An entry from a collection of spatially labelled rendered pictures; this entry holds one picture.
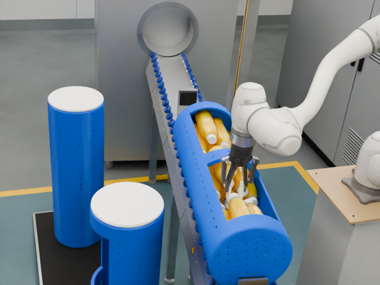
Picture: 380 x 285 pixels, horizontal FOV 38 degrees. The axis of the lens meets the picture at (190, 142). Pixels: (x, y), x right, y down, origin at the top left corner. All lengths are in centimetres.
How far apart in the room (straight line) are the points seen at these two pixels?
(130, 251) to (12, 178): 215
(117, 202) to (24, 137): 256
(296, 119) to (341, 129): 263
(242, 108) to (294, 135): 21
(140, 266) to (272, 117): 84
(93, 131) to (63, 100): 22
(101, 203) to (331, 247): 103
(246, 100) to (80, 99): 132
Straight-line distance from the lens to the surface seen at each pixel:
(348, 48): 193
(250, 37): 303
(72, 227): 319
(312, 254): 272
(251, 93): 174
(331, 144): 443
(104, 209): 212
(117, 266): 217
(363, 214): 235
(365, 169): 238
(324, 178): 251
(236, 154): 185
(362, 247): 248
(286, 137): 163
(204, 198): 197
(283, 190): 417
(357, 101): 410
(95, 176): 302
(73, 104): 283
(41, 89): 538
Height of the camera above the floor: 234
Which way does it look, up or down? 31 degrees down
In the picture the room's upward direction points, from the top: 5 degrees clockwise
